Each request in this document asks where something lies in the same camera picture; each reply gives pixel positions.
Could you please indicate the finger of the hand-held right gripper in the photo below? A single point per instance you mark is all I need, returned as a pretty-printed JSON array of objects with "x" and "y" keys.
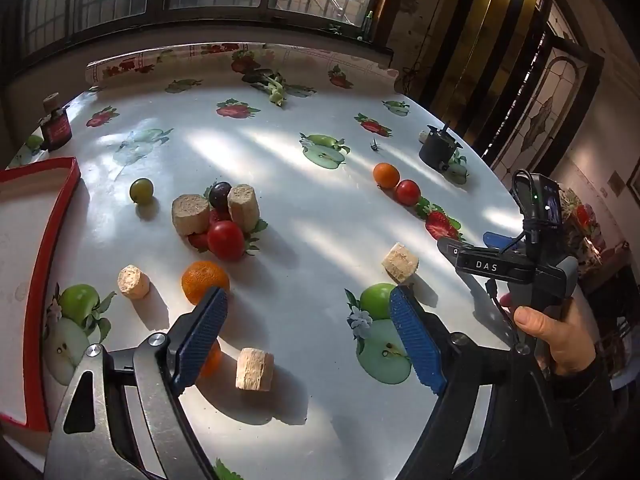
[
  {"x": 497, "y": 240},
  {"x": 447, "y": 248}
]

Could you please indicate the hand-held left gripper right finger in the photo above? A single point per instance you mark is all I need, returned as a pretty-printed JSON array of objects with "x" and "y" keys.
[{"x": 412, "y": 340}]

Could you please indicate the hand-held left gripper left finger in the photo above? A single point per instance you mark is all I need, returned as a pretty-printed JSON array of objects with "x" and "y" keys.
[{"x": 205, "y": 330}]

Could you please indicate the small orange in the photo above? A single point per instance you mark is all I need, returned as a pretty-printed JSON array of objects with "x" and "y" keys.
[
  {"x": 200, "y": 280},
  {"x": 213, "y": 360},
  {"x": 386, "y": 175}
]

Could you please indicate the red tomato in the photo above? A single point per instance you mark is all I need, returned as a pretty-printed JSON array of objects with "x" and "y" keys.
[
  {"x": 407, "y": 192},
  {"x": 226, "y": 240}
]

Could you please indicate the beige porous chunk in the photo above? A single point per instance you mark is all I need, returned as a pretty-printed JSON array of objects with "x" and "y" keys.
[
  {"x": 190, "y": 214},
  {"x": 400, "y": 261},
  {"x": 133, "y": 281},
  {"x": 243, "y": 206},
  {"x": 255, "y": 369}
]

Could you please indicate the red rimmed white tray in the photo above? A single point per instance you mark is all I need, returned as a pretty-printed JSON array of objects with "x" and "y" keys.
[{"x": 15, "y": 270}]

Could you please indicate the person's right forearm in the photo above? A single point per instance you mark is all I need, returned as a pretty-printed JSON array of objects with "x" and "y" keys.
[{"x": 585, "y": 420}]

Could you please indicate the person's right hand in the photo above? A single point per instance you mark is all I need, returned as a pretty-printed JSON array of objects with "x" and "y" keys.
[{"x": 555, "y": 330}]

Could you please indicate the floral cloth covered chair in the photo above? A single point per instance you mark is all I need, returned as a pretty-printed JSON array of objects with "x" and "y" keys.
[{"x": 580, "y": 220}]

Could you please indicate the stained glass door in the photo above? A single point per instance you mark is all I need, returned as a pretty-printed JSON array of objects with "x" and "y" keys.
[{"x": 545, "y": 105}]

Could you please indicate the black motor with cork roller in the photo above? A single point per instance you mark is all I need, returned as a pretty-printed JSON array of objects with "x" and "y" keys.
[
  {"x": 55, "y": 127},
  {"x": 435, "y": 149}
]

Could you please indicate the small black stem piece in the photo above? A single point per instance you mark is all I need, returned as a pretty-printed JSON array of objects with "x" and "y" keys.
[{"x": 375, "y": 146}]

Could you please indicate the dark purple plum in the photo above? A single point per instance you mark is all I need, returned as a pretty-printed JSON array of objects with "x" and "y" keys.
[{"x": 220, "y": 195}]

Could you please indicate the fruit printed tablecloth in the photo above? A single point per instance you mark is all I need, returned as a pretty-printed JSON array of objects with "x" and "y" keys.
[{"x": 300, "y": 210}]

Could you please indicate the green grape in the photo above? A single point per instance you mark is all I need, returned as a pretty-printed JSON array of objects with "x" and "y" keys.
[{"x": 141, "y": 190}]

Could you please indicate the green vegetable scrap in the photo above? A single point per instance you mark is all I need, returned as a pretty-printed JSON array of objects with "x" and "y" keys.
[{"x": 275, "y": 91}]

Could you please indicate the green bottle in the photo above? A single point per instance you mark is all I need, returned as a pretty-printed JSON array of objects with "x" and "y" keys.
[{"x": 369, "y": 22}]

